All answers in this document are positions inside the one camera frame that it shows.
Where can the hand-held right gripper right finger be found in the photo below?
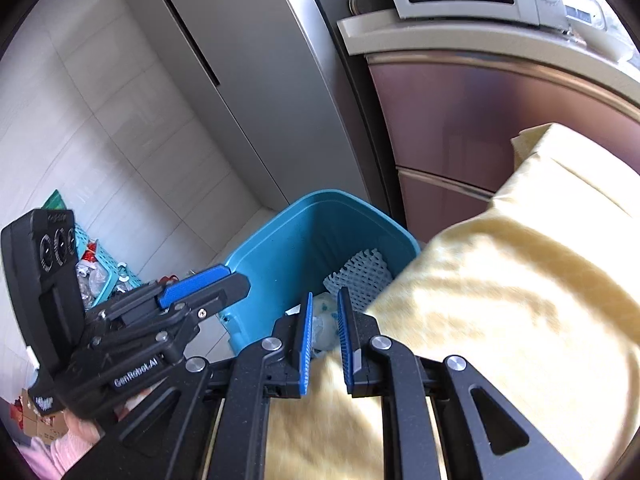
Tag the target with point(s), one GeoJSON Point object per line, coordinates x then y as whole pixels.
{"type": "Point", "coordinates": [345, 342]}

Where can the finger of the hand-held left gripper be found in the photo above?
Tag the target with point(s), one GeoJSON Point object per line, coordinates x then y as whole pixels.
{"type": "Point", "coordinates": [200, 285]}
{"type": "Point", "coordinates": [150, 337]}

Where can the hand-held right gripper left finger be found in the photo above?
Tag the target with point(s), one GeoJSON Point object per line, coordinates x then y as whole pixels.
{"type": "Point", "coordinates": [305, 347]}

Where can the white tissue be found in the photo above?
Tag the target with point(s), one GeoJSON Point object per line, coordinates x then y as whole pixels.
{"type": "Point", "coordinates": [325, 325]}

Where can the blue plastic bin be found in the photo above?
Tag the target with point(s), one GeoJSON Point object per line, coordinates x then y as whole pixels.
{"type": "Point", "coordinates": [310, 230]}

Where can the person's left forearm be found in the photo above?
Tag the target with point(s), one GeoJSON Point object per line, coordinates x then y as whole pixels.
{"type": "Point", "coordinates": [65, 450]}

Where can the crumpled clear plastic bag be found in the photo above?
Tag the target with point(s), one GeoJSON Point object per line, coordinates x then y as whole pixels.
{"type": "Point", "coordinates": [92, 285]}

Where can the white foam fruit net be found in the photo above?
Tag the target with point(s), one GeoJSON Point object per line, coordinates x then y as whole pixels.
{"type": "Point", "coordinates": [360, 275]}

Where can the teal plastic basket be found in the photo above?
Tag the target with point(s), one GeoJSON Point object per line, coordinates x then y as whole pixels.
{"type": "Point", "coordinates": [100, 255]}

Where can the green packaging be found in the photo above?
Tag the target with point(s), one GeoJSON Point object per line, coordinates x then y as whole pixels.
{"type": "Point", "coordinates": [55, 202]}

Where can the cardboard box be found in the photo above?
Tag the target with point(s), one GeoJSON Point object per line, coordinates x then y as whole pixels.
{"type": "Point", "coordinates": [35, 427]}

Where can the yellow tablecloth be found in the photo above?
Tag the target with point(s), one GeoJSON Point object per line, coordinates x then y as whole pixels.
{"type": "Point", "coordinates": [500, 285]}

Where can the grey refrigerator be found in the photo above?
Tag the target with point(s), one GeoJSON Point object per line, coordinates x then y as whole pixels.
{"type": "Point", "coordinates": [260, 85]}

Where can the maroon kitchen cabinet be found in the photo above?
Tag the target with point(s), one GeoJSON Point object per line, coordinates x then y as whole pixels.
{"type": "Point", "coordinates": [450, 110]}

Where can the white kitchen countertop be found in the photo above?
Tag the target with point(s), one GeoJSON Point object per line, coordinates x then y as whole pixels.
{"type": "Point", "coordinates": [450, 37]}

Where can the clear plastic container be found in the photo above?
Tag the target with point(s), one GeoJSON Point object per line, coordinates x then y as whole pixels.
{"type": "Point", "coordinates": [585, 15]}

